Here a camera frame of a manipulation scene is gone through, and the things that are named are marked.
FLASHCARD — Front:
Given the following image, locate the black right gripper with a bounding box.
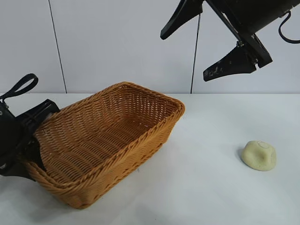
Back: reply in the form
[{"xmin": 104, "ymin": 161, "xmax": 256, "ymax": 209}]
[{"xmin": 160, "ymin": 0, "xmax": 296, "ymax": 83}]

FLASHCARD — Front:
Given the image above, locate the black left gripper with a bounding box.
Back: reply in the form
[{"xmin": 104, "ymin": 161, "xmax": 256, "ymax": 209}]
[{"xmin": 0, "ymin": 98, "xmax": 60, "ymax": 182}]

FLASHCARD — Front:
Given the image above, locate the brown woven wicker basket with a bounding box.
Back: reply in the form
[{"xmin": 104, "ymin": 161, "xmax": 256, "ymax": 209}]
[{"xmin": 24, "ymin": 81, "xmax": 186, "ymax": 210}]

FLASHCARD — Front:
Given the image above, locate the pale yellow egg yolk pastry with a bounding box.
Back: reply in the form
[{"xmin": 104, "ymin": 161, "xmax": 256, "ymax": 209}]
[{"xmin": 241, "ymin": 140, "xmax": 278, "ymax": 173}]

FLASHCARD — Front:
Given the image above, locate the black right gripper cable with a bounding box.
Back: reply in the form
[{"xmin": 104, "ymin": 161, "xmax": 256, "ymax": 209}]
[{"xmin": 278, "ymin": 11, "xmax": 300, "ymax": 45}]

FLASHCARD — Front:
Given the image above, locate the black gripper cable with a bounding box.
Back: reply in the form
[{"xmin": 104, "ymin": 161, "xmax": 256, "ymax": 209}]
[
  {"xmin": 278, "ymin": 11, "xmax": 300, "ymax": 45},
  {"xmin": 0, "ymin": 73, "xmax": 39, "ymax": 102}
]

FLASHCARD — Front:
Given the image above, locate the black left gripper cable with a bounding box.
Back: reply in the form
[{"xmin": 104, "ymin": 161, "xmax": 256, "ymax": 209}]
[{"xmin": 0, "ymin": 73, "xmax": 39, "ymax": 102}]

